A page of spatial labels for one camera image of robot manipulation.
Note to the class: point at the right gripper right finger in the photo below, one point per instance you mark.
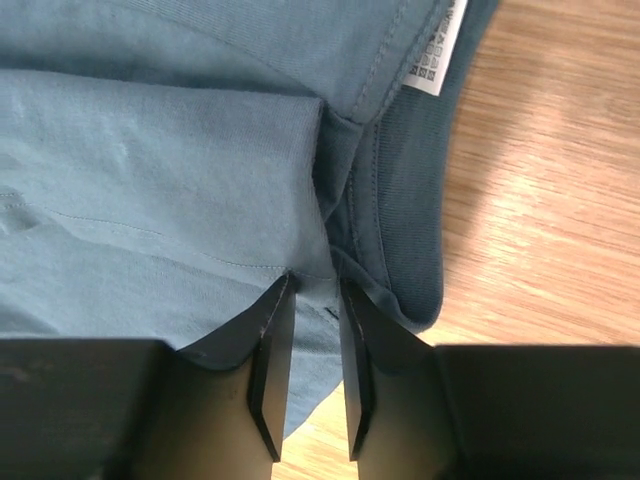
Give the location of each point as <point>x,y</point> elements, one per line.
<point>416,411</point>

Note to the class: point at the blue-grey t-shirt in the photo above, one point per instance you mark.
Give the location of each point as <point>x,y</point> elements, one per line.
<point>163,162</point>

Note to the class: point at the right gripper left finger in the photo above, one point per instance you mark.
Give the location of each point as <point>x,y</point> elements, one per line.
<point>139,409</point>

